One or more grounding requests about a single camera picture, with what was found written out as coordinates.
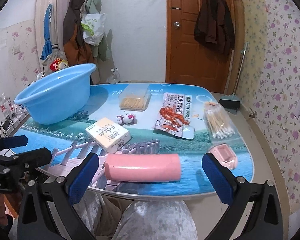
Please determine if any pink earbuds case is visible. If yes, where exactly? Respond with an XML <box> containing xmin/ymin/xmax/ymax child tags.
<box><xmin>208</xmin><ymin>144</ymin><xmax>238</xmax><ymax>170</ymax></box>

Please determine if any pink cylindrical roll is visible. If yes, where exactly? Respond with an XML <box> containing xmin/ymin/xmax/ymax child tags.
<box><xmin>104</xmin><ymin>154</ymin><xmax>181</xmax><ymax>183</ymax></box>

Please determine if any cotton swab bag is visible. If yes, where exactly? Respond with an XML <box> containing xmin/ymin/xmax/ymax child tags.
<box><xmin>204</xmin><ymin>102</ymin><xmax>235</xmax><ymax>139</ymax></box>

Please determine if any Hello Kitty figurine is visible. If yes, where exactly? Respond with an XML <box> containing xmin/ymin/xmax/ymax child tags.
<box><xmin>117</xmin><ymin>114</ymin><xmax>136</xmax><ymax>125</ymax></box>

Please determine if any clear toothpick box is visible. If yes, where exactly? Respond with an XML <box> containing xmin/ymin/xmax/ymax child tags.
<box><xmin>119</xmin><ymin>83</ymin><xmax>151</xmax><ymax>111</ymax></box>

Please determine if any cluttered side shelf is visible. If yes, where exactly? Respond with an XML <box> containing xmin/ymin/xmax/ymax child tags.
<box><xmin>0</xmin><ymin>93</ymin><xmax>30</xmax><ymax>137</ymax></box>

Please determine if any light blue plastic basin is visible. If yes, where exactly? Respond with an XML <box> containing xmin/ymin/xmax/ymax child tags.
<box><xmin>14</xmin><ymin>63</ymin><xmax>97</xmax><ymax>125</ymax></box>

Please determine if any crayfish snack packet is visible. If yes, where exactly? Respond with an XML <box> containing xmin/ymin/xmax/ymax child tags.
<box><xmin>154</xmin><ymin>93</ymin><xmax>194</xmax><ymax>140</ymax></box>

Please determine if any broom with dustpan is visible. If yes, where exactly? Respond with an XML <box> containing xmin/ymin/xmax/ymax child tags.
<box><xmin>219</xmin><ymin>42</ymin><xmax>249</xmax><ymax>115</ymax></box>

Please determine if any large water bottle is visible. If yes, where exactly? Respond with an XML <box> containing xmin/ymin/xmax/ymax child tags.
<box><xmin>108</xmin><ymin>68</ymin><xmax>120</xmax><ymax>84</ymax></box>

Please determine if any brown orange hanging jacket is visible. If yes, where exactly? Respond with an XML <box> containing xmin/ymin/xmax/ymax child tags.
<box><xmin>63</xmin><ymin>0</ymin><xmax>94</xmax><ymax>66</ymax></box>

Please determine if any brown wooden door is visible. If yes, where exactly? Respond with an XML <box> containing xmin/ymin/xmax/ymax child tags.
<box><xmin>166</xmin><ymin>0</ymin><xmax>235</xmax><ymax>93</ymax></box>

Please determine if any white green plastic bag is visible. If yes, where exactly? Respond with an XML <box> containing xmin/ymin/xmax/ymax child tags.
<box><xmin>81</xmin><ymin>13</ymin><xmax>106</xmax><ymax>46</ymax></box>

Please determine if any dark brown hanging coat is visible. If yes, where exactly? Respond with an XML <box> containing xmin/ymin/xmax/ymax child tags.
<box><xmin>194</xmin><ymin>0</ymin><xmax>235</xmax><ymax>55</ymax></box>

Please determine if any beige wardrobe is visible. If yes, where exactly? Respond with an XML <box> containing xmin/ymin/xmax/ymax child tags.
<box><xmin>34</xmin><ymin>0</ymin><xmax>86</xmax><ymax>63</ymax></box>

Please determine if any green hanging garment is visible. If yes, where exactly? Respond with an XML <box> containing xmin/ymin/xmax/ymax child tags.
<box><xmin>84</xmin><ymin>0</ymin><xmax>111</xmax><ymax>61</ymax></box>

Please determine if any blue hanging strap bag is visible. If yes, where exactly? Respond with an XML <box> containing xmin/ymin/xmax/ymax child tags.
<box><xmin>40</xmin><ymin>3</ymin><xmax>52</xmax><ymax>61</ymax></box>

